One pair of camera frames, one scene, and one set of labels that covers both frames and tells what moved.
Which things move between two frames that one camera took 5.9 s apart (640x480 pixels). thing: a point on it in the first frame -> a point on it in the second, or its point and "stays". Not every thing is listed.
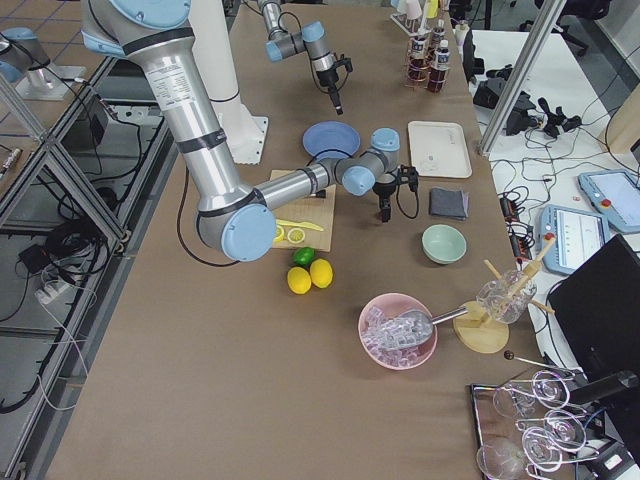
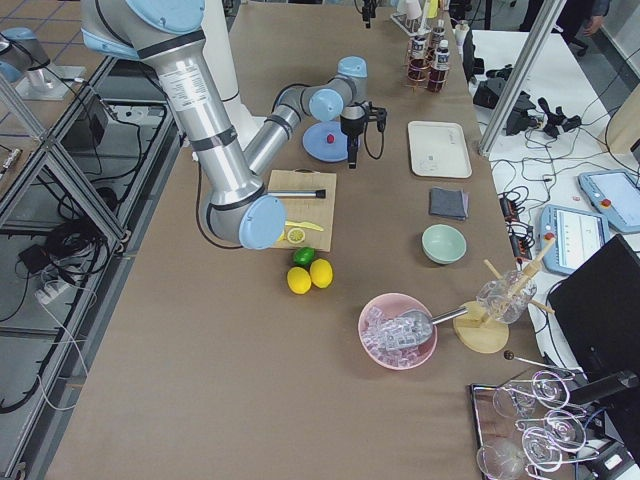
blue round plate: x=331 y=139 stays
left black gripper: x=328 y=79 -> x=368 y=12
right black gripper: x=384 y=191 -> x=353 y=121
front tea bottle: x=437 y=74 stays
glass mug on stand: x=505 y=298 stays
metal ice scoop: x=414 y=327 stays
